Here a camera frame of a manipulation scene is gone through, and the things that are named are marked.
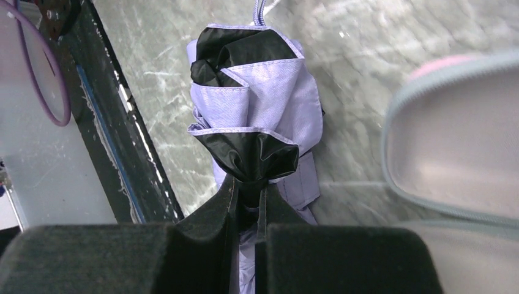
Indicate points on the lilac umbrella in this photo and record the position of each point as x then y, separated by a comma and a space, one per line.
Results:
257, 111

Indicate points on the pink umbrella case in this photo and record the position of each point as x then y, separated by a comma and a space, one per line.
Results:
450, 144

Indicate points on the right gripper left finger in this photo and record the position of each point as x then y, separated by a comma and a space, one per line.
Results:
195, 255

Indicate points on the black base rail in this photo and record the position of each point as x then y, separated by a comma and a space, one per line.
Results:
110, 123

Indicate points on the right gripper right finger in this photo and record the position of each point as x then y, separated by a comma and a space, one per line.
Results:
293, 256

